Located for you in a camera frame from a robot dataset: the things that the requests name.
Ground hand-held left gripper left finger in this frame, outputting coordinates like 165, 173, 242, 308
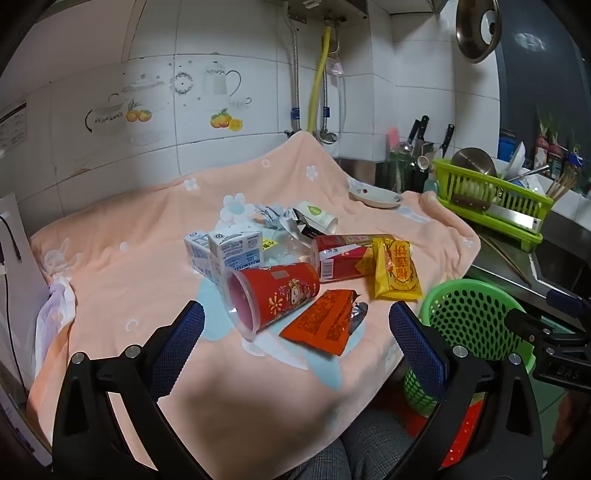
52, 300, 218, 480

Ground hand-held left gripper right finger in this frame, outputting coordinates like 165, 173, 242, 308
389, 300, 542, 480

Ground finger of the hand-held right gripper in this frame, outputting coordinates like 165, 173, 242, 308
505, 307, 561, 344
546, 287, 591, 319

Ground green plastic mesh basket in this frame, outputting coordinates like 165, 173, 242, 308
404, 278, 532, 418

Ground white blue-label milk carton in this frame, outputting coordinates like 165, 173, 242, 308
184, 232, 218, 283
208, 220, 265, 273

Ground steel sink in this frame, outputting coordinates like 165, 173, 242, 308
531, 240, 591, 298

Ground pair of wooden chopsticks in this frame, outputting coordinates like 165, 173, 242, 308
480, 235, 533, 285

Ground peach flower-print blanket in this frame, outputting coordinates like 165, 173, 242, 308
25, 130, 482, 480

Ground yellow snack packet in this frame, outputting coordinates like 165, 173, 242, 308
372, 237, 423, 301

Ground red foil snack wrapper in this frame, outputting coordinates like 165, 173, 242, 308
279, 288, 370, 356

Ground red plastic stool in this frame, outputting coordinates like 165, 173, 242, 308
399, 392, 483, 467

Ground red drink carton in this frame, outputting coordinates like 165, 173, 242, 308
310, 234, 393, 282

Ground bundle of wooden chopsticks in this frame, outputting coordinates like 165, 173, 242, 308
546, 170, 579, 201

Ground person's grey plaid trousers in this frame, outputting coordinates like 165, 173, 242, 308
277, 408, 430, 480

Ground green plastic dish rack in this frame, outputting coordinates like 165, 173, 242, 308
431, 158, 554, 252

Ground white cloth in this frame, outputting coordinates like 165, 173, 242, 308
37, 279, 77, 352

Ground white ceramic bowl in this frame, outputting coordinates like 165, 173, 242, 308
505, 141, 527, 180

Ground white ceramic plate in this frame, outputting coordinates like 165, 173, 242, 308
348, 180, 404, 209

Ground crumpled silver-white paper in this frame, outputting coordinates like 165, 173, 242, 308
255, 202, 289, 228

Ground white paper cup green label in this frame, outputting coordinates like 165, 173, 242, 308
295, 200, 339, 233

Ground steel bowl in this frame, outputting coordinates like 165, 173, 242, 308
450, 148, 498, 180

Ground white appliance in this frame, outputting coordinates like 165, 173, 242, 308
0, 194, 51, 467

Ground green glass utensil jar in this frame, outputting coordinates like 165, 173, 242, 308
387, 148, 416, 192

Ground steel pot lid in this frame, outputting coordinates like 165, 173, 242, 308
456, 0, 503, 64

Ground wooden-handled cleaver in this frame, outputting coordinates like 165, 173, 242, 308
450, 193, 543, 232

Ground black cable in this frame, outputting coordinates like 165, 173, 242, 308
0, 215, 28, 398

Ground corrugated metal hose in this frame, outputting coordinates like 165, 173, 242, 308
285, 4, 302, 137
321, 41, 340, 145

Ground white wall notice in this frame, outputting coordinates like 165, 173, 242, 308
0, 99, 28, 155

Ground yellow gas hose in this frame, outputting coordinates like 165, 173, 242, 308
307, 25, 332, 132

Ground wall-mounted water heater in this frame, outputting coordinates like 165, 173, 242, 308
281, 0, 370, 24

